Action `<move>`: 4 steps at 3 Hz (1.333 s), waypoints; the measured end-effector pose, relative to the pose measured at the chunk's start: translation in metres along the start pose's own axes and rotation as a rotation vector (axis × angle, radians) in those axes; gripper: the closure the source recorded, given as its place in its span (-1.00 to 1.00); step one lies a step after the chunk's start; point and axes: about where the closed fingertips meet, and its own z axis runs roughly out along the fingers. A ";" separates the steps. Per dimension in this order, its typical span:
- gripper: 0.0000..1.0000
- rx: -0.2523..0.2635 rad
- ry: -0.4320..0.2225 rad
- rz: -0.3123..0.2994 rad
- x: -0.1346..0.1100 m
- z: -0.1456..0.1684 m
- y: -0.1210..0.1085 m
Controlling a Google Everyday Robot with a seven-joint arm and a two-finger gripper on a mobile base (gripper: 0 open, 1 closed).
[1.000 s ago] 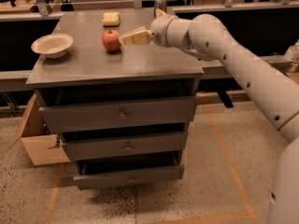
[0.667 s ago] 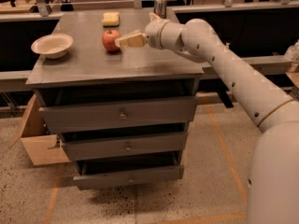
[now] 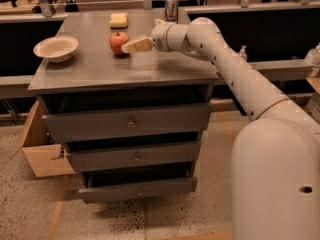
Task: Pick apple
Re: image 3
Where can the yellow sponge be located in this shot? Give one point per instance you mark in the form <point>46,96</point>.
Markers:
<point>118,20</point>

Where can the grey drawer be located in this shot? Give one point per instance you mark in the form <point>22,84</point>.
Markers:
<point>105,159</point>
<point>106,124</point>
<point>138,190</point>

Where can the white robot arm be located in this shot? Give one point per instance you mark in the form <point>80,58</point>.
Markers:
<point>275,159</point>

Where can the clear sanitizer pump bottle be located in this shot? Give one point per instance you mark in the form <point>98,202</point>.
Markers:
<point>243,53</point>

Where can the grey drawer cabinet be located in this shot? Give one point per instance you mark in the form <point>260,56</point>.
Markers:
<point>94,79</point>

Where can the silver blue drink can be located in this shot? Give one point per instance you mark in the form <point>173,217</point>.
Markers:
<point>171,10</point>

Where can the white paper bowl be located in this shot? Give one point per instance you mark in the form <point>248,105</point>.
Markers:
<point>56,49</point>

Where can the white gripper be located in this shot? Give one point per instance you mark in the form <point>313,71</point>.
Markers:
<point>160,36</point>

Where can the red apple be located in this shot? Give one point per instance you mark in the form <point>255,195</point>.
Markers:
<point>117,40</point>

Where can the bottom grey drawer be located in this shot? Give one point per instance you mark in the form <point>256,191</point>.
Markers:
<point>138,190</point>

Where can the middle grey drawer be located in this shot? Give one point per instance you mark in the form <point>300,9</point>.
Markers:
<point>105,159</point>

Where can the open cardboard box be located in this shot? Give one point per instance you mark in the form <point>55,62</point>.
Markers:
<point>45,158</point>

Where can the top grey drawer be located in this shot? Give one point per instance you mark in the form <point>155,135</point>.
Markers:
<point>106,124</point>

